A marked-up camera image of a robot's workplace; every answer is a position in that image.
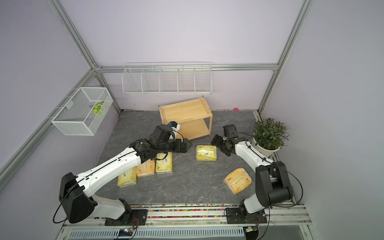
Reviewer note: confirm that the large potted green plant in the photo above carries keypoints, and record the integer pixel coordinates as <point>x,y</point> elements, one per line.
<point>269,136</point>

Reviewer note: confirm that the green toy in basket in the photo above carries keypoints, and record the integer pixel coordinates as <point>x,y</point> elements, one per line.
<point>98,109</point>

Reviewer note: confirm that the aluminium frame corner post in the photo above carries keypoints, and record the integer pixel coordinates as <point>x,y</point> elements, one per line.
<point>65,20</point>

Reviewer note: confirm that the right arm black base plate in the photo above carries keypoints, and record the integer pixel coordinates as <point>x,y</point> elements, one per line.
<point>246,215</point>

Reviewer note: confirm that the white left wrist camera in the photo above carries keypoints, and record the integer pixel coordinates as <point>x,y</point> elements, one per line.
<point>175,126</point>

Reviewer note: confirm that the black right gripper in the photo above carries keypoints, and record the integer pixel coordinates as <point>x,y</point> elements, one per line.
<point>217,143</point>

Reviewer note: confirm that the white wire wall rack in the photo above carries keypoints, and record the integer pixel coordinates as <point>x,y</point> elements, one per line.
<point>167,78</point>

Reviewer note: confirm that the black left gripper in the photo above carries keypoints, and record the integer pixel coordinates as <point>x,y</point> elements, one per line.
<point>185,149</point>

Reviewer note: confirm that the orange tissue pack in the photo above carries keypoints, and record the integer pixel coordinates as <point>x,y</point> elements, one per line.
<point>237,180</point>
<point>146,169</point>

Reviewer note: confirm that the white mesh side basket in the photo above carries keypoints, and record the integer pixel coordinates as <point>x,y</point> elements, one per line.
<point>76,118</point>

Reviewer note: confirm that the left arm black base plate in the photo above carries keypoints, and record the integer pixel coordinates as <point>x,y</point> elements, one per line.
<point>135,217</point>

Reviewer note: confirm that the light wooden two-tier shelf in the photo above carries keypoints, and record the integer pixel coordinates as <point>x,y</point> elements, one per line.
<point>195,118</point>

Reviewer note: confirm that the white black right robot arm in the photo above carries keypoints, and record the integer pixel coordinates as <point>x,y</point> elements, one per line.
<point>272,179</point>

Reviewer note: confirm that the aluminium front rail frame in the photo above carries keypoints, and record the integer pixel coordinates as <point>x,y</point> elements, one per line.
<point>197,222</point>

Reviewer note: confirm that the green tissue pack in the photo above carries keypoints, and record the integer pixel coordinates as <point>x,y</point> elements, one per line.
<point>164,163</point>
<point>206,153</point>
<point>127,178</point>

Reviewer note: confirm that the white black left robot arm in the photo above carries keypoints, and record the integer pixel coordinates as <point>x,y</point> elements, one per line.
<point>78,192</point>

